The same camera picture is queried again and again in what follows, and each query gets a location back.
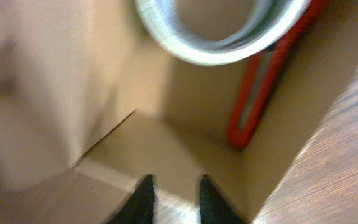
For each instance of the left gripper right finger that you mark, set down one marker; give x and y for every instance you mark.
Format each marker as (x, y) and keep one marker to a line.
(214, 208)

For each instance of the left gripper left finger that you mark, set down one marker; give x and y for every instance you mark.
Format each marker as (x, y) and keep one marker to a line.
(139, 207)

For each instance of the brown cardboard box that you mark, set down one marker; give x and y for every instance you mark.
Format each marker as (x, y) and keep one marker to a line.
(90, 103)

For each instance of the orange utility knife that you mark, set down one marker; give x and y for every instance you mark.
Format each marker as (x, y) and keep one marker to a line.
(263, 69)

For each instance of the white masking tape roll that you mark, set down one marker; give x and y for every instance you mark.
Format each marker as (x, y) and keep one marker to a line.
(269, 21)

